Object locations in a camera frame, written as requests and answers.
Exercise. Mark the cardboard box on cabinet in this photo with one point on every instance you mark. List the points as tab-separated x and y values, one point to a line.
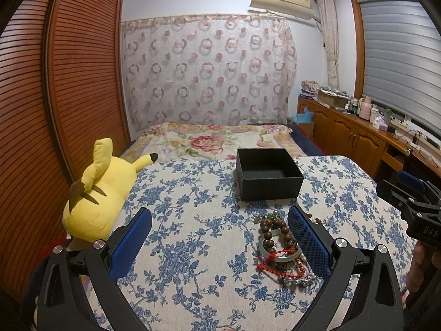
332	99

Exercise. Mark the grey window blind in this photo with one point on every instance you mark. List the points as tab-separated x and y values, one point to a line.
402	58

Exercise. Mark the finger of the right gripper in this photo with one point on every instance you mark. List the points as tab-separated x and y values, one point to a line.
398	196
410	184

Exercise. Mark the person's right hand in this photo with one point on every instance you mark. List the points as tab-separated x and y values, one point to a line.
422	257

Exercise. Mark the pink thermos jug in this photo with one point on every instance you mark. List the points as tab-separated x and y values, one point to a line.
364	108

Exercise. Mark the white wall air conditioner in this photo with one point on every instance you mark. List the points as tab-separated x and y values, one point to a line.
295	8

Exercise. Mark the cream lace window curtain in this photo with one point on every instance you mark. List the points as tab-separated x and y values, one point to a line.
329	30

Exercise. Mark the wooden louvered wardrobe door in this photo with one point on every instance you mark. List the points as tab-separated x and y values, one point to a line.
60	92

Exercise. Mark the blue floral bed cover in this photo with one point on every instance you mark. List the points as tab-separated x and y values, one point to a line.
197	268

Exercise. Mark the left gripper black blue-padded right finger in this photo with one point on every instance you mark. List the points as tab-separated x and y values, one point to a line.
376	304

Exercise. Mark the blue tissue paper bag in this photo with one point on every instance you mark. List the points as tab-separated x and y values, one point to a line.
305	117

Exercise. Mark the navy blue blanket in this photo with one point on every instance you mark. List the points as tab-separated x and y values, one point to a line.
305	144

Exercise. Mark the yellow Pikachu plush toy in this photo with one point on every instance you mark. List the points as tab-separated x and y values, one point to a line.
95	199

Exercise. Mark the pale jade bangle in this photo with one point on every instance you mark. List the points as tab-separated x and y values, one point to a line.
276	253

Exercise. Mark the silver rhinestone hair clip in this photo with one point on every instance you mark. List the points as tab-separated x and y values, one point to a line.
298	273

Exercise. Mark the pink tissue box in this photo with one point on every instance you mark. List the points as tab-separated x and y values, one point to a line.
379	124

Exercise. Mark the pink floral blanket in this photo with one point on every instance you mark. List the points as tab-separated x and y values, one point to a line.
172	141

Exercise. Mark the wooden side cabinet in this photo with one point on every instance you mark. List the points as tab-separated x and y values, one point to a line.
380	154

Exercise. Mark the pink circle patterned curtain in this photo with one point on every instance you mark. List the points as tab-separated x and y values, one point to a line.
210	69

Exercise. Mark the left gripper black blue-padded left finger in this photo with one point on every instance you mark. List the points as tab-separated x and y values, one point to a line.
62	303

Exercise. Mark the black square jewelry box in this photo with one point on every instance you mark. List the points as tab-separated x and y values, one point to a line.
267	174

